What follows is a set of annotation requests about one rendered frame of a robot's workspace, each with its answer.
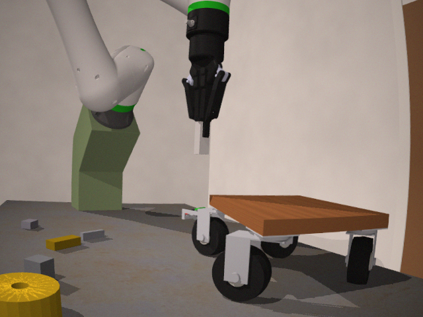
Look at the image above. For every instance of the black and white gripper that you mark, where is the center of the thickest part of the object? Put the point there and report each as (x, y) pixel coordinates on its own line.
(206, 53)

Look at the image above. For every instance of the yellow cylinder with centre hole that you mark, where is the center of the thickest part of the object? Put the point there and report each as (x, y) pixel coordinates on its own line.
(29, 295)

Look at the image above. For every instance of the wooden dolly with black caster wheels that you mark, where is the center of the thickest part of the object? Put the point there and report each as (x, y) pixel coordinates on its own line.
(243, 271)

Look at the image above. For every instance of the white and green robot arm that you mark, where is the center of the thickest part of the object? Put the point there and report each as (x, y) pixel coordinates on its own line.
(111, 85)

